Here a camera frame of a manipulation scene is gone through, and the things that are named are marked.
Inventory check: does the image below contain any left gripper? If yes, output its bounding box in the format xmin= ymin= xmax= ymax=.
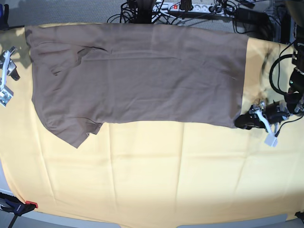
xmin=234 ymin=101 xmax=291 ymax=130

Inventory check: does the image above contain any brown T-shirt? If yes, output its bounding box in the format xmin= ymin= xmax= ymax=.
xmin=25 ymin=23 xmax=248 ymax=147

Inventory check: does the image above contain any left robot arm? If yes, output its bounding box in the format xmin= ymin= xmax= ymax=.
xmin=234 ymin=0 xmax=304 ymax=132

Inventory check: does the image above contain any black power adapter box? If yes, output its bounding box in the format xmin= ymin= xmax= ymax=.
xmin=234 ymin=8 xmax=269 ymax=26

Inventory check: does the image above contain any black corner clamp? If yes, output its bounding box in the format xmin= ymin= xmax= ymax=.
xmin=295 ymin=211 xmax=304 ymax=223

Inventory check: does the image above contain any yellow table cloth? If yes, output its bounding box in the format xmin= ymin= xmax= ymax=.
xmin=0 ymin=28 xmax=304 ymax=228

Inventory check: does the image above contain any white power strip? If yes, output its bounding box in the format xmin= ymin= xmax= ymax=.
xmin=152 ymin=0 xmax=228 ymax=15

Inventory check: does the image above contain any black red table clamp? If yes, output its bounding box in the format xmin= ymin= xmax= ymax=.
xmin=0 ymin=192 xmax=38 ymax=228

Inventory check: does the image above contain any black cable bundle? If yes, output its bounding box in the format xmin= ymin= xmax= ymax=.
xmin=105 ymin=0 xmax=190 ymax=28

